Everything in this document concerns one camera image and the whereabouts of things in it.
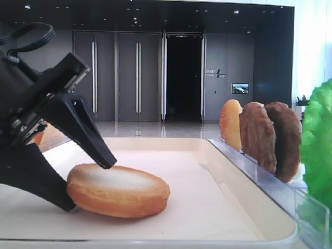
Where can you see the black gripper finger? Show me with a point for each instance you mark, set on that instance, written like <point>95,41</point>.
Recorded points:
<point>68,113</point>
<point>27,169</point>

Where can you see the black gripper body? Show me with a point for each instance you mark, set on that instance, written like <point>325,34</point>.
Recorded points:
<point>24,90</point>

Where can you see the round toasted bun slice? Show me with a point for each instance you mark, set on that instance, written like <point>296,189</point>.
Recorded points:
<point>119,191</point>

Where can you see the front brown meat patty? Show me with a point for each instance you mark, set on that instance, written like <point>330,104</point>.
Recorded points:
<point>258,135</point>

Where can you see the rear dark meat patty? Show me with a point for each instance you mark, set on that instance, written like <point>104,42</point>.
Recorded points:
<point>288,138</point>

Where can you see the green lettuce leaf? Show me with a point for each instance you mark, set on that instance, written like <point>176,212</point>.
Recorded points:
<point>315,147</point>

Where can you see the left clear acrylic rack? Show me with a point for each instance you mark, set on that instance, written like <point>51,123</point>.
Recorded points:
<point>46,145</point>

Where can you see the clear acrylic rack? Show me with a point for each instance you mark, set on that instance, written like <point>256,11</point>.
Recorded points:
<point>313,216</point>
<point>46,145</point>

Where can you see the left dark double door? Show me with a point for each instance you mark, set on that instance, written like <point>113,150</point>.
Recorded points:
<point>96,49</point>

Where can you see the dark double door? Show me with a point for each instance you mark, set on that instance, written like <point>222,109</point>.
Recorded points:
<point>96,49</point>
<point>138,77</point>

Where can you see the middle dark double door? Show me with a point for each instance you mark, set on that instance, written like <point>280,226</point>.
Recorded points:
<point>138,77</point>

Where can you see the upright golden bun slice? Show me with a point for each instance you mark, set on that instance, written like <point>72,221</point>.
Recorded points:
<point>230,123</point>

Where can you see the cream rectangular plastic tray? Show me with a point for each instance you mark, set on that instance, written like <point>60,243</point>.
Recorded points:
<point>212,204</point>

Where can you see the potted green plant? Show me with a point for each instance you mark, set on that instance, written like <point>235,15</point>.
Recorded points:
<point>303,101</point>

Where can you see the right clear acrylic rack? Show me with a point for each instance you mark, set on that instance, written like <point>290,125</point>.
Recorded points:
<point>313,216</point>

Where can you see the wall mounted small screen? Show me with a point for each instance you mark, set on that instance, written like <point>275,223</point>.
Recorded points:
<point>240,88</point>

